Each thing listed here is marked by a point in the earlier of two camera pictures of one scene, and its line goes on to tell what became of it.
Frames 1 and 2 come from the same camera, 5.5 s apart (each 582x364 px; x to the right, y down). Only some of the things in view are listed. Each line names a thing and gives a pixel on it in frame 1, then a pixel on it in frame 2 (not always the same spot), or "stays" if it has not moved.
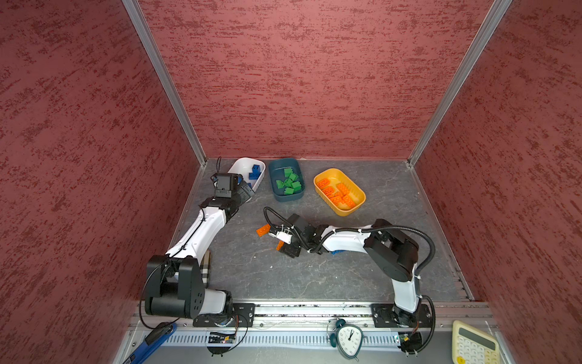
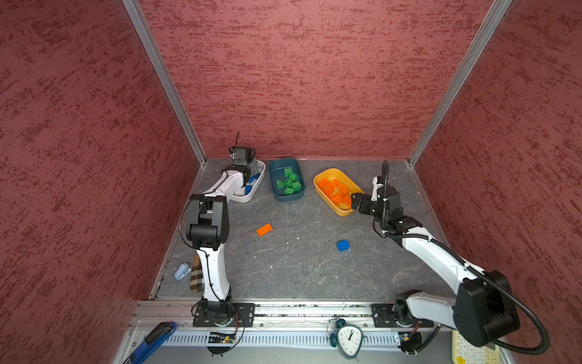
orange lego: [336, 200] stays
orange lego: [342, 189] stays
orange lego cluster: [329, 191] stays
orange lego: [323, 183] stays
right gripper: [290, 251] -> [365, 200]
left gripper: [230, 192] -> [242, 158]
